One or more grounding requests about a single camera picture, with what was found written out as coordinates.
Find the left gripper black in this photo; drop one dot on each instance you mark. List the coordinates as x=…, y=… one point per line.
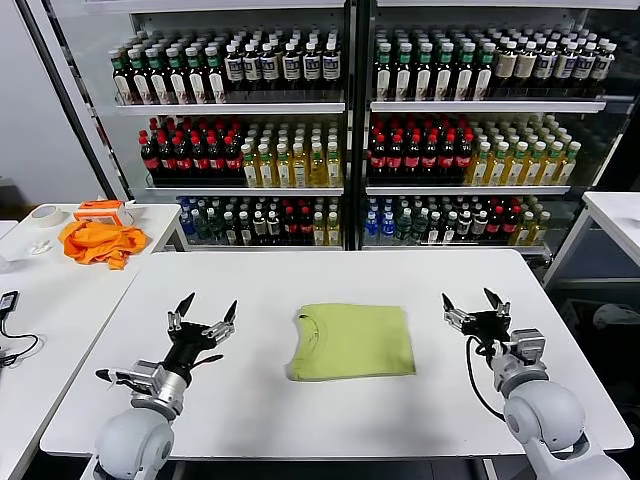
x=187, y=345

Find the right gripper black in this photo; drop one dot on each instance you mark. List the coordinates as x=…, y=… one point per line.
x=490, y=325

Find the yellow-green t-shirt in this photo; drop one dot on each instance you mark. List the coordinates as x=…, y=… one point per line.
x=360, y=345

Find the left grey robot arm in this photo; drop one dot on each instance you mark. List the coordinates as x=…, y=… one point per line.
x=132, y=445

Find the small white-cap dark bottle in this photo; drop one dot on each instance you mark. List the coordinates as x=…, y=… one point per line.
x=450, y=230
x=229, y=230
x=244, y=230
x=464, y=228
x=259, y=229
x=480, y=228
x=435, y=230
x=273, y=229

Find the red-cap cola bottle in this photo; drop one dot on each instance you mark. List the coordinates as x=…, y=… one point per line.
x=412, y=159
x=463, y=159
x=496, y=223
x=306, y=225
x=395, y=159
x=217, y=160
x=446, y=159
x=511, y=223
x=291, y=225
x=377, y=159
x=150, y=158
x=200, y=160
x=183, y=160
x=429, y=159
x=167, y=159
x=233, y=160

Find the dark green bottle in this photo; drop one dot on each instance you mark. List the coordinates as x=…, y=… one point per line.
x=405, y=228
x=203, y=228
x=422, y=228

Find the yellow tea bottle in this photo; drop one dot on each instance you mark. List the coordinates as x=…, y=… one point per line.
x=534, y=168
x=568, y=168
x=317, y=170
x=480, y=168
x=319, y=231
x=250, y=170
x=266, y=170
x=334, y=170
x=333, y=231
x=541, y=231
x=525, y=231
x=300, y=170
x=283, y=170
x=551, y=168
x=498, y=168
x=516, y=168

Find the dark storage bin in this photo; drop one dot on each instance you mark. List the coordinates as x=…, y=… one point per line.
x=576, y=313

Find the blue water bottle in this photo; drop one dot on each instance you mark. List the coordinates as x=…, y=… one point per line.
x=187, y=225
x=388, y=228
x=372, y=228

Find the crumpled orange cloth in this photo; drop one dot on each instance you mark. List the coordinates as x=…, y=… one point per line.
x=101, y=245

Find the grey cloth bundle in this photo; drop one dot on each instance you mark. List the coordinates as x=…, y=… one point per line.
x=616, y=315

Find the white side table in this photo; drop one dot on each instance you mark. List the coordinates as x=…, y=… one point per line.
x=616, y=210
x=60, y=300

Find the orange and white box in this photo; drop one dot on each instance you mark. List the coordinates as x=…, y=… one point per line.
x=101, y=210

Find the small white crumpled object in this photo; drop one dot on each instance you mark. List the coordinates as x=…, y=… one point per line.
x=40, y=246

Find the beige masking tape roll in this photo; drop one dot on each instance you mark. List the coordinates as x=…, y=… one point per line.
x=49, y=222

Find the drinks shelf unit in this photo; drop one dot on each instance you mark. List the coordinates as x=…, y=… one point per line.
x=476, y=106
x=226, y=109

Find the green-cap dark tea bottle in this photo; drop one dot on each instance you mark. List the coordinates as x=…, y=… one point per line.
x=178, y=79
x=403, y=75
x=383, y=75
x=444, y=75
x=484, y=75
x=141, y=80
x=216, y=79
x=197, y=79
x=465, y=75
x=123, y=80
x=424, y=75
x=159, y=80

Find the white-cap dark drink bottle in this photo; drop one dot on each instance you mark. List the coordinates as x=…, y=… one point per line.
x=506, y=65
x=601, y=65
x=582, y=65
x=525, y=65
x=544, y=65
x=563, y=65

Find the white-cap blue-label bottle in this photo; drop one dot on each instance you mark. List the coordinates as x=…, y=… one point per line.
x=330, y=67
x=311, y=68
x=234, y=68
x=270, y=68
x=291, y=68
x=252, y=68

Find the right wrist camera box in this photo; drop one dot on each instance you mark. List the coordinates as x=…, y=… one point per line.
x=527, y=345

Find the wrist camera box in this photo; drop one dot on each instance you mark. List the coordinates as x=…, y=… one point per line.
x=150, y=377
x=527, y=345

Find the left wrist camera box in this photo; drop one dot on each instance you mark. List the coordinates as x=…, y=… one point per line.
x=150, y=377

